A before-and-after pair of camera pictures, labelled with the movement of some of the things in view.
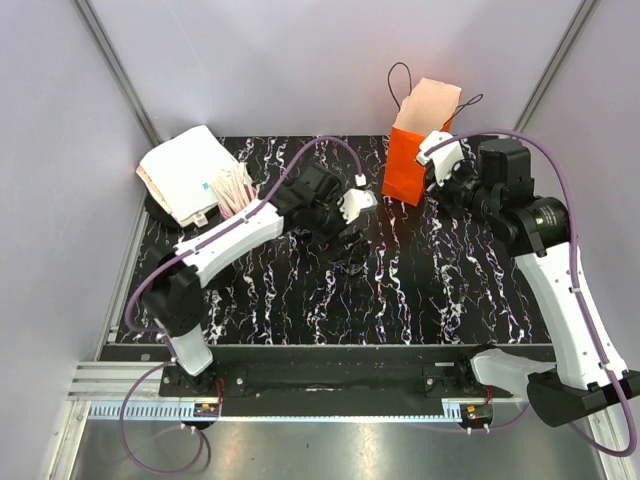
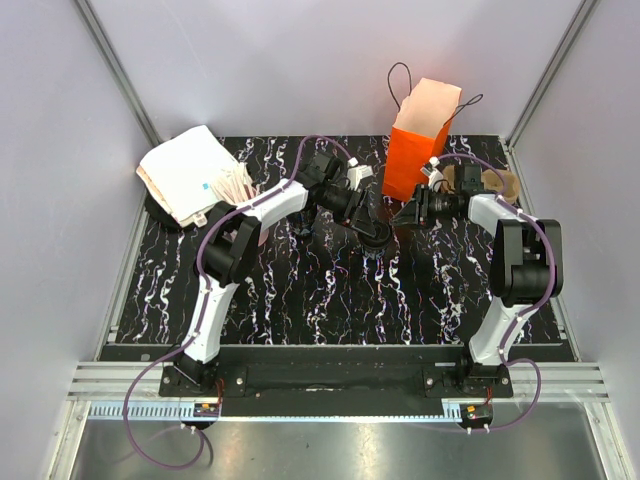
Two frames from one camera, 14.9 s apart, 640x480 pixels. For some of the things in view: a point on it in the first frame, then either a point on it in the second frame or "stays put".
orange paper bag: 428,107 stays put
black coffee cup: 358,257 to 374,254
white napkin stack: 184,171 stays put
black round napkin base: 165,218 stays put
